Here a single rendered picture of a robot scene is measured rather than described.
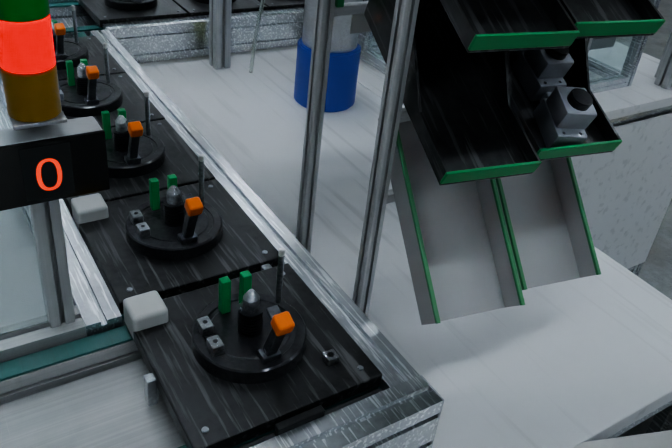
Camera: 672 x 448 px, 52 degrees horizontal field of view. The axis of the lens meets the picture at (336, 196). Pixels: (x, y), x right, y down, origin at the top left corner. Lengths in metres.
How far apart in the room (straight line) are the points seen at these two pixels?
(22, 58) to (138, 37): 1.23
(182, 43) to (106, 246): 1.02
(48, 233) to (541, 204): 0.67
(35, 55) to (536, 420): 0.76
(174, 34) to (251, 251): 1.04
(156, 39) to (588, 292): 1.26
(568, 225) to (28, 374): 0.75
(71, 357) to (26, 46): 0.39
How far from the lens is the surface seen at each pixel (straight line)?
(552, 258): 1.04
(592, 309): 1.24
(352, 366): 0.86
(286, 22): 2.10
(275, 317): 0.76
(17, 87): 0.72
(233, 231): 1.06
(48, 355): 0.92
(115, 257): 1.02
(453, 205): 0.95
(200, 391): 0.82
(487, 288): 0.96
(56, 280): 0.90
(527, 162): 0.85
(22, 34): 0.70
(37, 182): 0.76
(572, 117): 0.90
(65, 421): 0.89
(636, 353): 1.19
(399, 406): 0.84
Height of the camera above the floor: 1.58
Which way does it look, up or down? 32 degrees down
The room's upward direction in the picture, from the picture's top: 7 degrees clockwise
